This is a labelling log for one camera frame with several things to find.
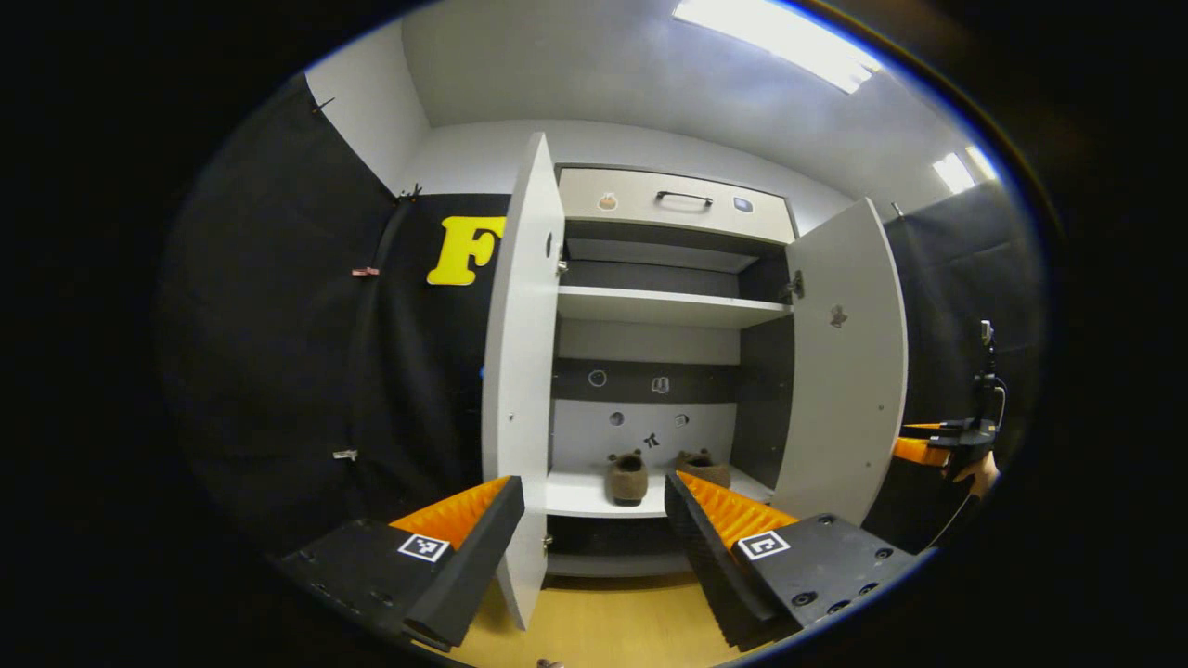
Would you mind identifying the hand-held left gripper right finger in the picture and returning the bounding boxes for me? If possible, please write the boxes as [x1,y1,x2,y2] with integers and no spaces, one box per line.
[664,470,920,653]

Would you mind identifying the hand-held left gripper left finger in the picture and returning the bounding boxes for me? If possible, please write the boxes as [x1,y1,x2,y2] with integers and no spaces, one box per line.
[274,475,527,650]

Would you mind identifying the white cabinet door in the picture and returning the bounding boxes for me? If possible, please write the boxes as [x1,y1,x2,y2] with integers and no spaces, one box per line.
[772,197,909,528]
[481,132,567,632]

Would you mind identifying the brown fuzzy shoe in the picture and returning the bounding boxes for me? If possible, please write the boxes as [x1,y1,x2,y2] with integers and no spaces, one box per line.
[607,450,650,507]
[675,449,732,489]

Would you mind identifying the white shoe cabinet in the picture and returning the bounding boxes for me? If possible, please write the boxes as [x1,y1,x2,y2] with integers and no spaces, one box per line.
[481,132,909,632]

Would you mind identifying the white cabinet shelf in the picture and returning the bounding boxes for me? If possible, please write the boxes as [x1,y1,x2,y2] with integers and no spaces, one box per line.
[545,467,776,519]
[557,285,794,329]

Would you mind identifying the white cabinet drawer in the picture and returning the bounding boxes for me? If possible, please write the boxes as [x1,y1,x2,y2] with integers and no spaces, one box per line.
[557,167,797,245]

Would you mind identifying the large ceiling light panel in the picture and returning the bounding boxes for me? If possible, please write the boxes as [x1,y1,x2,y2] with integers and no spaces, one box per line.
[673,0,883,96]

